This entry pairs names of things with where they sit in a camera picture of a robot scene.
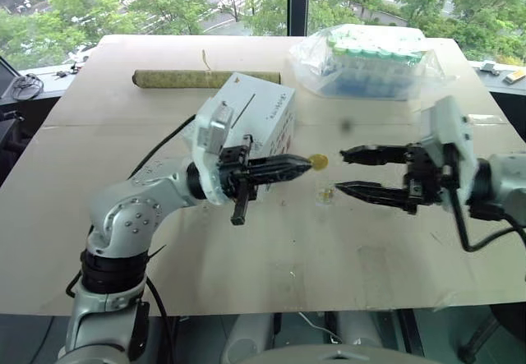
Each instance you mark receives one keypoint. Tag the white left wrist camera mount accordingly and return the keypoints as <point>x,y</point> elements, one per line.
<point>213,134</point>

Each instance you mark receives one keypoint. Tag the small dark items on sill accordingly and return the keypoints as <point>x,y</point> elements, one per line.
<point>62,73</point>

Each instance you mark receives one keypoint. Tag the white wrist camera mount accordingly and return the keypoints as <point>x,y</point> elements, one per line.
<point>448,121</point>
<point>213,134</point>

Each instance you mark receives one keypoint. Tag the black window post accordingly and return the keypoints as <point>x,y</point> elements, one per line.
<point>297,2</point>

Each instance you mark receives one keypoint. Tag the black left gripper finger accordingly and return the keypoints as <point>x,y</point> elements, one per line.
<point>283,161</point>
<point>283,174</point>

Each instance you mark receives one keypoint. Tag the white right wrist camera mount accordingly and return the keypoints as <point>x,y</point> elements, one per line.
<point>448,121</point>

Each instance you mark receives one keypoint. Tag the gold coin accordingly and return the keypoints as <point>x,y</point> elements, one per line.
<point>319,162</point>

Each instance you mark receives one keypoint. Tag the rolled olive mat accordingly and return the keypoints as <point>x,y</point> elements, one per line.
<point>176,78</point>

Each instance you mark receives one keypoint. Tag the blue rack of green-capped tubes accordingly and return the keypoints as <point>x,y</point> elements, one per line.
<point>370,56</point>

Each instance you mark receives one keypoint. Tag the black tripod stand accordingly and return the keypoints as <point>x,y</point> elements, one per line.
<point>476,339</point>

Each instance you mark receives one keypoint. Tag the black furniture beside table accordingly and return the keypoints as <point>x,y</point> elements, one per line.
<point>12,142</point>

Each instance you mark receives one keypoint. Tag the grey rounded robot torso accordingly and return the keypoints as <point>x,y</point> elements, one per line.
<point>337,356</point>

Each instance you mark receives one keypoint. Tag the small clear tube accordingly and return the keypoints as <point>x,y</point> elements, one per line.
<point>326,194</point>

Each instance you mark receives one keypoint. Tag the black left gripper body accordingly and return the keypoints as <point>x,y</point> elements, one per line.
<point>236,175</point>

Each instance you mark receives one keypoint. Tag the white box with slot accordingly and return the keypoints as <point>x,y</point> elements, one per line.
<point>267,105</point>

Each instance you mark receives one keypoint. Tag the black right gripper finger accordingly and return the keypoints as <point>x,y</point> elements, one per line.
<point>374,154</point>
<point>374,193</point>

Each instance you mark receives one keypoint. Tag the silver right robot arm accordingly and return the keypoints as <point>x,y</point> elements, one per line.
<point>507,179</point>

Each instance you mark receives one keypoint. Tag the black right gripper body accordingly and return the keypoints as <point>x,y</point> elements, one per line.
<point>427,175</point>

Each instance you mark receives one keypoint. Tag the yellow and white small object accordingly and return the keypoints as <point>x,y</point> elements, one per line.
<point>515,76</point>

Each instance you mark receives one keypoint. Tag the small grey box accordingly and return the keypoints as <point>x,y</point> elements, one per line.
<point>490,68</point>

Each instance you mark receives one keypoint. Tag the clear plastic bag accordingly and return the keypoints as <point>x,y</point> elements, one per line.
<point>304,64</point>

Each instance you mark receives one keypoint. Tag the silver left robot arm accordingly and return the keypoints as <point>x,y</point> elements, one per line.
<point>123,212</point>

